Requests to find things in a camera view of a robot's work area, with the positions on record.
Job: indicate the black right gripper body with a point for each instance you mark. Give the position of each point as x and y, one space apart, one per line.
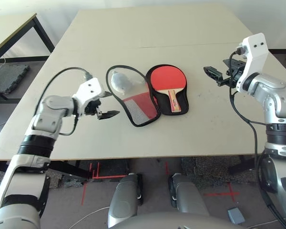
233 76

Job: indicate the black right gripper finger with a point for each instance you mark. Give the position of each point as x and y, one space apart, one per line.
214 74
234 64

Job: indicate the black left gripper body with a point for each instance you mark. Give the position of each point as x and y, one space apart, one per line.
92 107

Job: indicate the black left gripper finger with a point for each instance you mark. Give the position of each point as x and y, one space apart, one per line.
109 115
107 93

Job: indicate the grey white plush toy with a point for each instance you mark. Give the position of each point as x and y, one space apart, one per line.
120 82

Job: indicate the red ping-pong paddle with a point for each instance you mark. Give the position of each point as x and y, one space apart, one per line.
168 77

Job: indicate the red black paddle case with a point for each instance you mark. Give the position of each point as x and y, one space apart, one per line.
162 100

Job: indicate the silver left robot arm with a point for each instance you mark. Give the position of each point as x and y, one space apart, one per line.
47 107

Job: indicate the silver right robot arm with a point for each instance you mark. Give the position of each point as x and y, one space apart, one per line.
276 88

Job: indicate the silver robot left leg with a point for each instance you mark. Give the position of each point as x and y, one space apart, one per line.
124 195

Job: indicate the silver robot leg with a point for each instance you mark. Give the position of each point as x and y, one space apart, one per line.
124 195
188 195

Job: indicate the black foam floor mat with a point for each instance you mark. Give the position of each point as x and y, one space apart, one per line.
9 76

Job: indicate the dark carpet floor mat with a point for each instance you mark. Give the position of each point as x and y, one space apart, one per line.
212 169

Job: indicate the silver robot right leg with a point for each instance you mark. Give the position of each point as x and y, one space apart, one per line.
188 195

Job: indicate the black framed side table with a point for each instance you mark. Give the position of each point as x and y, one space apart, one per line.
9 26

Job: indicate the grey robot torso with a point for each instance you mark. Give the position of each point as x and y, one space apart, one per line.
171 221

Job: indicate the grey foot pedal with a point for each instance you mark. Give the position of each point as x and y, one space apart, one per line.
236 215

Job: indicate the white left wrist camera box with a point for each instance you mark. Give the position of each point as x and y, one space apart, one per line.
90 89

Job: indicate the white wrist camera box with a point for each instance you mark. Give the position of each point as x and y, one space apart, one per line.
90 89
255 52

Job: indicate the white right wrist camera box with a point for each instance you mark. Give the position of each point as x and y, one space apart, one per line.
255 52

